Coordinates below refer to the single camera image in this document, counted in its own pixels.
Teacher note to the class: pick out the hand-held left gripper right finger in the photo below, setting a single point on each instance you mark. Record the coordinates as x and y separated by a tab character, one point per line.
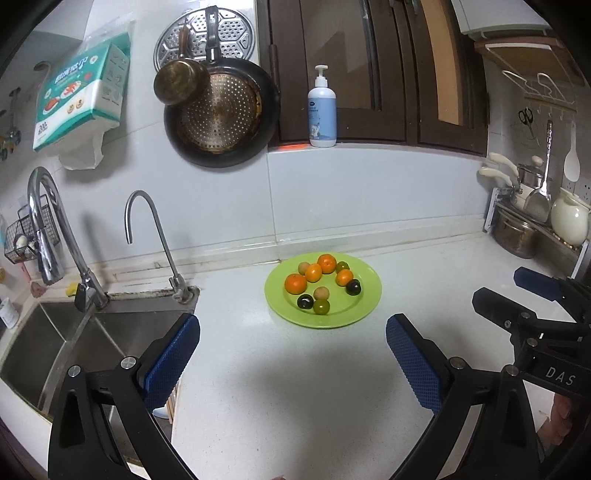
415	364

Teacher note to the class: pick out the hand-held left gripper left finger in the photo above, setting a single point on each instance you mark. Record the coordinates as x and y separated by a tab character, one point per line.
173	355

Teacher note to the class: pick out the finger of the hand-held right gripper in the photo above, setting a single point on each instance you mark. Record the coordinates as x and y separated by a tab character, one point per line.
535	281
494	307

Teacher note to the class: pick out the green plastic plate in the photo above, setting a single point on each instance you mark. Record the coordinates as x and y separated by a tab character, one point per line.
364	300

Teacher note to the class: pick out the small orange tangerine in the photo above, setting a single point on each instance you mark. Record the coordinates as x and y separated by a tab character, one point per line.
344	277
314	272

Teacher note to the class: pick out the small yellow-brown longan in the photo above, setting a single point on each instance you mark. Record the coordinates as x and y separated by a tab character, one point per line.
321	292
303	266

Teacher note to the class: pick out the dark purple round fruit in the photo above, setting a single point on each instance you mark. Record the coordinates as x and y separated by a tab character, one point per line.
304	302
353	287

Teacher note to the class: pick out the large orange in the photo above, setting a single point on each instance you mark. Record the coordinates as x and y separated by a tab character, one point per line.
295	283
327	263

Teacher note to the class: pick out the person's right hand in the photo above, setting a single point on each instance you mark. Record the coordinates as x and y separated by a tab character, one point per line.
561	415

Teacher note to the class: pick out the pale wooden sticks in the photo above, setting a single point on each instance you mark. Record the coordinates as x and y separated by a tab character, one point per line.
175	401

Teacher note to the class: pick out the stainless steel pot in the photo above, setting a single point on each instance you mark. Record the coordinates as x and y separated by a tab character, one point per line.
515	235

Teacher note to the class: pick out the stainless steel sink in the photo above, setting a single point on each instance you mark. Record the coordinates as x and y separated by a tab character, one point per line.
120	332

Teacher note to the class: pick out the slim gooseneck faucet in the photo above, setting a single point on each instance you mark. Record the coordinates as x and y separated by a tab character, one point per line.
180	288

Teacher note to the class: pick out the metal spatula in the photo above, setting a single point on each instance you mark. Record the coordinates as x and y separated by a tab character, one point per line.
538	205

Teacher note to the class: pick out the metal corner rack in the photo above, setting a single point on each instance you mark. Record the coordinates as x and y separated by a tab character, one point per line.
491	212

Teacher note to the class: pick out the tall chrome pull-down faucet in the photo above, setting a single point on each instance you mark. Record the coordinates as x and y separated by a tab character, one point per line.
90	295

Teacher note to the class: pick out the small lidded steel pot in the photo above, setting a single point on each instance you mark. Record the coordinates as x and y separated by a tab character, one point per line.
531	175

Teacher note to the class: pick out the yellow sponge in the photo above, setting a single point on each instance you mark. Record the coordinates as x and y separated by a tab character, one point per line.
71	290

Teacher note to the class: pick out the white rice paddle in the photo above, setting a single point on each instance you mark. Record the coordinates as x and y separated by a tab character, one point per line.
571	164

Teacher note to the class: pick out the black scissors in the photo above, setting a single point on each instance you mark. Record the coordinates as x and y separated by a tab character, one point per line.
526	117

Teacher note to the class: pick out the small white container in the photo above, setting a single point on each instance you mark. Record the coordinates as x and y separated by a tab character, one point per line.
8	314

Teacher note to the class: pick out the black frying pan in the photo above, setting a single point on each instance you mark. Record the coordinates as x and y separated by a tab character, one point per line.
221	110

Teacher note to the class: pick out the white pump bottle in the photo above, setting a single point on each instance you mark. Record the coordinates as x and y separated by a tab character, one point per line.
322	115

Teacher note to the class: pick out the paper towel pack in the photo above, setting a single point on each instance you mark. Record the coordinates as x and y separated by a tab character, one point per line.
78	101

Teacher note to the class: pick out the brass saucepan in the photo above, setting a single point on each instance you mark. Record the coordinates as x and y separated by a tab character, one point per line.
180	83

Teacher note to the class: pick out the round metal steamer rack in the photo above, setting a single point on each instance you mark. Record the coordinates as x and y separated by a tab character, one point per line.
235	32

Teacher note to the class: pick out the dark brown window frame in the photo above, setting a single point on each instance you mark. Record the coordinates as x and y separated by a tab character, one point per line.
413	115

